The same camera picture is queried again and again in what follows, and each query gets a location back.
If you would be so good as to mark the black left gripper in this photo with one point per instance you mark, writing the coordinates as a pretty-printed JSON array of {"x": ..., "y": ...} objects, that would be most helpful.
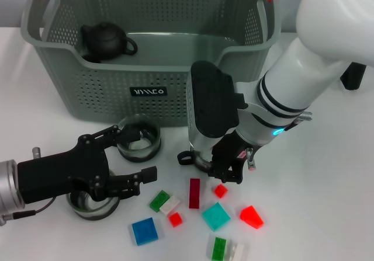
[{"x": 64, "y": 173}]

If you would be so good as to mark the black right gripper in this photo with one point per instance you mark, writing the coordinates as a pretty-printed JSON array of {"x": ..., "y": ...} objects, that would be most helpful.
[{"x": 229, "y": 153}]

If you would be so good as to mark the glass teacup with black sleeve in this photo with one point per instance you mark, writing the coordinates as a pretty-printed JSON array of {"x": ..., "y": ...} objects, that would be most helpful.
[
  {"x": 146, "y": 153},
  {"x": 93, "y": 212},
  {"x": 200, "y": 163}
]

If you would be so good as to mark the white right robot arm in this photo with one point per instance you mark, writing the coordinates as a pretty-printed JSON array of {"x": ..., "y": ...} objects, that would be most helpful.
[{"x": 292, "y": 77}]

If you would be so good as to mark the grey perforated storage basket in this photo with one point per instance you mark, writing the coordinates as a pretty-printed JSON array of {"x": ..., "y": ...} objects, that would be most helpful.
[{"x": 117, "y": 103}]

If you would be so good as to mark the small red toy brick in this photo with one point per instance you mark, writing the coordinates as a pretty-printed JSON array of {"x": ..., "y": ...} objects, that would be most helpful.
[
  {"x": 175, "y": 219},
  {"x": 220, "y": 191}
]

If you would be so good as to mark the dark red long toy brick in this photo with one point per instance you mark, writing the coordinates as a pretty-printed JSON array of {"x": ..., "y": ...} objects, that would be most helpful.
[{"x": 194, "y": 194}]

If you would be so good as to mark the cyan square toy plate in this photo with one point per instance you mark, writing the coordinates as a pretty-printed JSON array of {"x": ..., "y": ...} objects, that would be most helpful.
[{"x": 216, "y": 217}]

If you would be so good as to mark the red sloped toy brick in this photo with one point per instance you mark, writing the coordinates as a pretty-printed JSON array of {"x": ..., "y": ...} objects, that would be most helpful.
[{"x": 251, "y": 217}]

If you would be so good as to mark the green toy brick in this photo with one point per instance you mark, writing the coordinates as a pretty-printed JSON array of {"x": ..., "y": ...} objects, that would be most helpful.
[
  {"x": 219, "y": 249},
  {"x": 157, "y": 201}
]

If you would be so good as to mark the white toy brick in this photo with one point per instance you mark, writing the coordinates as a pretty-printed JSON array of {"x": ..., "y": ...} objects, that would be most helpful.
[
  {"x": 238, "y": 252},
  {"x": 171, "y": 205}
]

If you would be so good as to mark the blue square toy plate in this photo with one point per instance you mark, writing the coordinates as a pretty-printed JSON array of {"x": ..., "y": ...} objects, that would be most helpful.
[{"x": 144, "y": 231}]

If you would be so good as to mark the black clay teapot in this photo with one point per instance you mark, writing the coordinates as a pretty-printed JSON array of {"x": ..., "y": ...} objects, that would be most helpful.
[{"x": 105, "y": 39}]

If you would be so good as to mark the silver right gripper connector post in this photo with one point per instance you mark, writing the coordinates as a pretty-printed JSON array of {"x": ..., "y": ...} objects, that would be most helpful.
[{"x": 251, "y": 163}]

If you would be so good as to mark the silver gripper connector post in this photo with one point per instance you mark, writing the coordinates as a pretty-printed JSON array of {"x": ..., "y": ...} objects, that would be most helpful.
[
  {"x": 36, "y": 153},
  {"x": 251, "y": 163}
]

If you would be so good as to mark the right wrist camera housing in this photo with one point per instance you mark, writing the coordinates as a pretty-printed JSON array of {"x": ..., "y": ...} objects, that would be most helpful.
[{"x": 213, "y": 97}]

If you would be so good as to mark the silver left gripper connector post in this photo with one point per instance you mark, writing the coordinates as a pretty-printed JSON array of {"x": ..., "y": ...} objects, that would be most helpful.
[{"x": 36, "y": 153}]

